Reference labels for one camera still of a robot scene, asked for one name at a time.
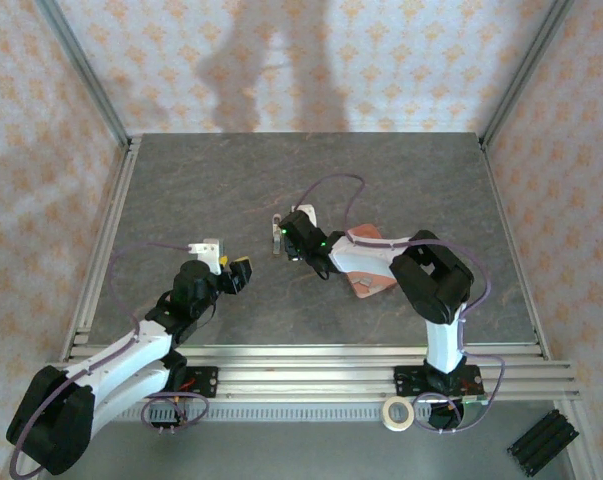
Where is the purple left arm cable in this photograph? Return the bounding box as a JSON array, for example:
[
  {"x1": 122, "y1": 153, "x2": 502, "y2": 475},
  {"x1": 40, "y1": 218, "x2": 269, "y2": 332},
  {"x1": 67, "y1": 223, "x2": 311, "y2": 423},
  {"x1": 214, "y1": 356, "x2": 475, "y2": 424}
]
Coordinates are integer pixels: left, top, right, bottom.
[{"x1": 10, "y1": 242, "x2": 211, "y2": 476}]

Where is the white tape roll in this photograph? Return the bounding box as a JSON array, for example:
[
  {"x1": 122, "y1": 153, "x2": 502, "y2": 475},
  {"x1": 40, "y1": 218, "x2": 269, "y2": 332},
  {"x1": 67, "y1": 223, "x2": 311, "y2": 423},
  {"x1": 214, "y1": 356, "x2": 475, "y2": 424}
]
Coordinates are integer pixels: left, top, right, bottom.
[{"x1": 380, "y1": 396, "x2": 416, "y2": 432}]

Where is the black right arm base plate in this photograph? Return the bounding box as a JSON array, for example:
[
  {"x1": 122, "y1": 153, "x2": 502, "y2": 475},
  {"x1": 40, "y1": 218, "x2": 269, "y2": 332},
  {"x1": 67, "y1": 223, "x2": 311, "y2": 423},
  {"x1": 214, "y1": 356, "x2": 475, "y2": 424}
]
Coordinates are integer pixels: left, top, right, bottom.
[{"x1": 393, "y1": 364, "x2": 485, "y2": 399}]

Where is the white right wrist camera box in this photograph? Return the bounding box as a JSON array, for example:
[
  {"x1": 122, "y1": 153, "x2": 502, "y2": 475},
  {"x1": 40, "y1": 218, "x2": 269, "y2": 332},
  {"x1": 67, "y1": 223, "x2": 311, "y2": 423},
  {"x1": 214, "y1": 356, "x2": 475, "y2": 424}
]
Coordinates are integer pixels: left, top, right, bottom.
[{"x1": 291, "y1": 203, "x2": 318, "y2": 227}]

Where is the aluminium side rail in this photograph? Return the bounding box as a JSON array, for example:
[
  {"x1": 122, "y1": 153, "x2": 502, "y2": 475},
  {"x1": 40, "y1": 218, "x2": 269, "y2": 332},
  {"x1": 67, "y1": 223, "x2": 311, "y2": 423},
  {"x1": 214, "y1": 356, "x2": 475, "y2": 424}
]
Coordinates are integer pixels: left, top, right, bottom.
[
  {"x1": 480, "y1": 142, "x2": 552, "y2": 361},
  {"x1": 60, "y1": 137, "x2": 143, "y2": 361}
]

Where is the grey slotted cable duct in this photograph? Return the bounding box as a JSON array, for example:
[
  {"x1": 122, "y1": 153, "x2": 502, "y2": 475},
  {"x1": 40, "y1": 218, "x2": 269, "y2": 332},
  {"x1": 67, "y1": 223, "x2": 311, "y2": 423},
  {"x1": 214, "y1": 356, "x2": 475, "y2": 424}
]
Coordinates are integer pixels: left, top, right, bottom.
[{"x1": 93, "y1": 403, "x2": 482, "y2": 425}]

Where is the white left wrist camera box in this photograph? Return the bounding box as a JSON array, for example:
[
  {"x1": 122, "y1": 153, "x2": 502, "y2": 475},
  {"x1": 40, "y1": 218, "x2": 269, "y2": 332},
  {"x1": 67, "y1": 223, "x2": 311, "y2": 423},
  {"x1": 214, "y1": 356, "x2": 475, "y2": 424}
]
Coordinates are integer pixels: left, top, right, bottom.
[{"x1": 186, "y1": 238, "x2": 228, "y2": 276}]

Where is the aluminium frame post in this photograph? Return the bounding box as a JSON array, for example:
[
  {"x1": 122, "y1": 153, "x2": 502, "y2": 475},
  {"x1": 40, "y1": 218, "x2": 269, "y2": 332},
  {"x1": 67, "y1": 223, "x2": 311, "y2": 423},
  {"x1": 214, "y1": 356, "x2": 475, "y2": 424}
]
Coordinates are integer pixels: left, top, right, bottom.
[
  {"x1": 479, "y1": 0, "x2": 577, "y2": 150},
  {"x1": 34, "y1": 0, "x2": 132, "y2": 149}
]

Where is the aluminium frame rail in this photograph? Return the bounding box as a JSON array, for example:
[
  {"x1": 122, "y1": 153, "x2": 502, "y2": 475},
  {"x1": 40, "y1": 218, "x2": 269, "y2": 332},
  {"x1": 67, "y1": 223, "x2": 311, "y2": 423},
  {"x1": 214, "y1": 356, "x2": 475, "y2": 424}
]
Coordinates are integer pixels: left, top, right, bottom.
[{"x1": 33, "y1": 343, "x2": 582, "y2": 404}]

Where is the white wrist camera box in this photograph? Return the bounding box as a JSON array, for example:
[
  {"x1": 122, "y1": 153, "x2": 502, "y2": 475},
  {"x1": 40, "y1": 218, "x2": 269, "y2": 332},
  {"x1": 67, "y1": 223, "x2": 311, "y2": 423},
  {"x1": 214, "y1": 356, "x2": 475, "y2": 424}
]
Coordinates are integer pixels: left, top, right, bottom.
[
  {"x1": 291, "y1": 203, "x2": 318, "y2": 227},
  {"x1": 186, "y1": 238, "x2": 228, "y2": 276}
]

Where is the black connector block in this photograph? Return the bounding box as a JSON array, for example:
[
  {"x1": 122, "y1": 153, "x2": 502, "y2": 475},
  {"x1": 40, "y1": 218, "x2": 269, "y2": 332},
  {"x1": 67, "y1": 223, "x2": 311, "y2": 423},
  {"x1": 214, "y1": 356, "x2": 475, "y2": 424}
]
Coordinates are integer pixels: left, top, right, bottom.
[
  {"x1": 428, "y1": 402, "x2": 466, "y2": 431},
  {"x1": 149, "y1": 415, "x2": 181, "y2": 434}
]

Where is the pink plastic tray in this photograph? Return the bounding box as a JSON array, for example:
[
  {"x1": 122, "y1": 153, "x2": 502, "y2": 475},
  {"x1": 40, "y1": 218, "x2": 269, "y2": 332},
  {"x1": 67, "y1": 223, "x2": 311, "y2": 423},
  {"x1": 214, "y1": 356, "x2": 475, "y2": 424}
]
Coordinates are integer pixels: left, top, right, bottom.
[{"x1": 343, "y1": 222, "x2": 400, "y2": 302}]

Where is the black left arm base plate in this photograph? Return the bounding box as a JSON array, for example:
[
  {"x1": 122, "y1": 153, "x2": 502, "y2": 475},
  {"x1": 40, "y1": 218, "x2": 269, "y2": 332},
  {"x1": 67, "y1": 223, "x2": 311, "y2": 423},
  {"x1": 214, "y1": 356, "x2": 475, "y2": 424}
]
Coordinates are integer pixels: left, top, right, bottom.
[{"x1": 173, "y1": 366, "x2": 220, "y2": 399}]

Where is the black extrusion piece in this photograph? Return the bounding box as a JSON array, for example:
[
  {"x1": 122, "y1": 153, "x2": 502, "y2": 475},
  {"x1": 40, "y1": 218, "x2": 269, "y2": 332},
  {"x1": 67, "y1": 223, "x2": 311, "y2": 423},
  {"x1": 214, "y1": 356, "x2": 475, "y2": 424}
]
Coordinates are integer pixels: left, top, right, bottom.
[{"x1": 506, "y1": 408, "x2": 581, "y2": 476}]

